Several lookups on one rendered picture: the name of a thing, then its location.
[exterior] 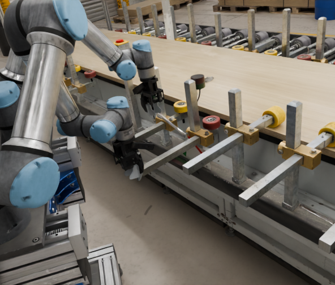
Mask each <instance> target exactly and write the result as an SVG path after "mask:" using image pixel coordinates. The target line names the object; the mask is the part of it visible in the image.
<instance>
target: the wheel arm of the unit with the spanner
mask: <svg viewBox="0 0 335 285"><path fill-rule="evenodd" d="M205 130H206V131H209V132H211V133H213V135H215V134H217V133H218V129H213V130H208V129H205ZM198 144H200V137H198V136H194V137H192V138H190V139H188V140H186V141H185V142H183V143H181V144H179V145H177V146H176V147H174V148H172V149H170V150H168V151H167V152H165V153H163V154H162V155H160V156H158V157H156V158H154V159H153V160H151V161H149V162H147V163H145V164H144V172H143V175H142V176H145V175H146V174H148V173H150V172H152V171H153V170H155V169H157V168H159V167H160V166H162V165H164V164H165V163H167V162H169V161H171V160H172V159H174V158H175V157H177V156H179V155H181V154H182V153H184V152H186V151H188V150H189V149H191V148H193V147H195V146H196V145H198Z"/></svg>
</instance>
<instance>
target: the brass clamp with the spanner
mask: <svg viewBox="0 0 335 285"><path fill-rule="evenodd" d="M186 132H187V133H188V134H189V137H190V138H192V137H194V136H198V137H200V145H202V146H205V147H208V146H209V145H211V144H213V143H214V139H213V133H211V132H209V131H208V133H209V135H208V136H206V135H205V132H206V130H204V129H200V130H198V131H196V132H194V131H191V130H190V127H188V128H187V129H186Z"/></svg>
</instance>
